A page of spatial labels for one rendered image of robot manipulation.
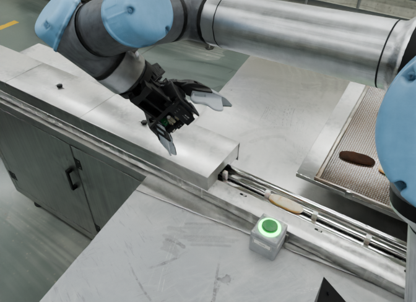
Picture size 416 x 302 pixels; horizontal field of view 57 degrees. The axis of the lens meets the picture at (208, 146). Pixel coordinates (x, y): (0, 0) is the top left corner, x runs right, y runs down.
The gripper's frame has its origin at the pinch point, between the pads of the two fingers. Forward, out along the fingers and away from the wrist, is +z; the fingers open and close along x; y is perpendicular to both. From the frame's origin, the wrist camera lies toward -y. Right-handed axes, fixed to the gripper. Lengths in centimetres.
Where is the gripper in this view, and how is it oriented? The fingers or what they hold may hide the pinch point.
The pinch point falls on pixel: (202, 129)
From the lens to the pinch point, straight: 76.0
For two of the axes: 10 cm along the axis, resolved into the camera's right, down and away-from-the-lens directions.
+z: 6.0, 4.6, 6.6
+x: 7.4, -6.4, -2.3
